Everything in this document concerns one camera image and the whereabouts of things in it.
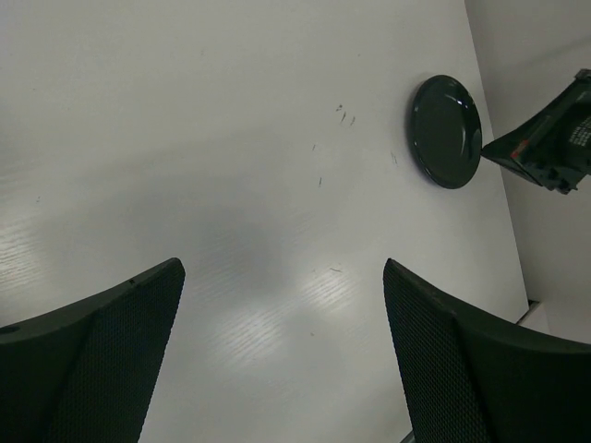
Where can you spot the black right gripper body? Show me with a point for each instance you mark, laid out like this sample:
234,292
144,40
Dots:
551,149

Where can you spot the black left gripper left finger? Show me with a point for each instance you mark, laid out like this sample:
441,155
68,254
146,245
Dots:
86,372

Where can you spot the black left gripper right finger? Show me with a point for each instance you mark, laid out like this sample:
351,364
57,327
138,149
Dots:
469,376

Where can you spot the dark green round plate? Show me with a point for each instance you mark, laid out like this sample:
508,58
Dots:
444,132

